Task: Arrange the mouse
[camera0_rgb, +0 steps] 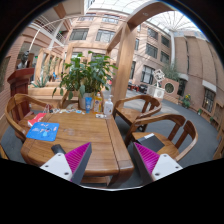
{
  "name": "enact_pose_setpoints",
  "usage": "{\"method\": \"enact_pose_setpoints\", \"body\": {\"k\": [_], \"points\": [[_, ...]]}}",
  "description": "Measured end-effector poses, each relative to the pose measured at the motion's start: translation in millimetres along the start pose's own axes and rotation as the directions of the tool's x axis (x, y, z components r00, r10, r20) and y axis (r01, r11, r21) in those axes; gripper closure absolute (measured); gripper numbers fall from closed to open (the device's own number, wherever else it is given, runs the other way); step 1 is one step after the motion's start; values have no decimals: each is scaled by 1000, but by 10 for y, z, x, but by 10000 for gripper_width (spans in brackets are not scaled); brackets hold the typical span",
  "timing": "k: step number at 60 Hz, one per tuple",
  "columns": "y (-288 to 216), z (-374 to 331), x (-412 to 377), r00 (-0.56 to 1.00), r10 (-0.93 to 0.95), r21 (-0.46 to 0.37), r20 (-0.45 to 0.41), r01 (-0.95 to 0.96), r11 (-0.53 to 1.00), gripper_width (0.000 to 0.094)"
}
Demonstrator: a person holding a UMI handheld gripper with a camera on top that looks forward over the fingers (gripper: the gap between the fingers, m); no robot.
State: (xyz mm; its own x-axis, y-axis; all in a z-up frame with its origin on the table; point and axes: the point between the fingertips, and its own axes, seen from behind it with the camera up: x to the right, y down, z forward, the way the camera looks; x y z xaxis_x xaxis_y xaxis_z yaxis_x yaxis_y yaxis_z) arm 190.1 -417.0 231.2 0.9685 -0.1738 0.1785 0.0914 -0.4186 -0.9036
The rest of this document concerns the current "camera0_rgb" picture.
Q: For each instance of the white sculpture on planter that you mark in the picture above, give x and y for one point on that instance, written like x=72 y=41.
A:
x=155 y=90

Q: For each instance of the dark notebook on chair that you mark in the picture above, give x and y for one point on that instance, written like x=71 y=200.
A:
x=151 y=141

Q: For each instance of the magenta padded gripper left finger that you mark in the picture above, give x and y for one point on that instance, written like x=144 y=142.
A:
x=70 y=166

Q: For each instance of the wooden arch pillar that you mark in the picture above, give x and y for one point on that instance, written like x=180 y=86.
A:
x=125 y=37

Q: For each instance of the yellow bottle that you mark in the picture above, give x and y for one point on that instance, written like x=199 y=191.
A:
x=98 y=103

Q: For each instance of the dark red wooden pedestal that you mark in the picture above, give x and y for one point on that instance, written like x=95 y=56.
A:
x=19 y=80

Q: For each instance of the left wooden armchair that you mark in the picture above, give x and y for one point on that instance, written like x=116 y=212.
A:
x=21 y=108

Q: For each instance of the far right wooden armchair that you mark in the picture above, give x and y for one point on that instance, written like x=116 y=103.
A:
x=151 y=106

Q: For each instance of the red and white book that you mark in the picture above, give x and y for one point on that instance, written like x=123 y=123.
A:
x=37 y=118

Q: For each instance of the blue tube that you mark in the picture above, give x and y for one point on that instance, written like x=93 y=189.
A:
x=88 y=101

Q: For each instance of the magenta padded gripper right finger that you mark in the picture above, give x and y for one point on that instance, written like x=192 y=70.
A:
x=153 y=166

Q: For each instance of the blue patterned mouse pad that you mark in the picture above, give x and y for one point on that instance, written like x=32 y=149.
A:
x=43 y=131

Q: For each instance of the green potted plant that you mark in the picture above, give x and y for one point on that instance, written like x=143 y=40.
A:
x=85 y=77

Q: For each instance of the bronze bust statue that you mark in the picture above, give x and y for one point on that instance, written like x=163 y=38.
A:
x=24 y=61

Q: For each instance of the clear pump sanitizer bottle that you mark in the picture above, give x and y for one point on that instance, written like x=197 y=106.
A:
x=108 y=106

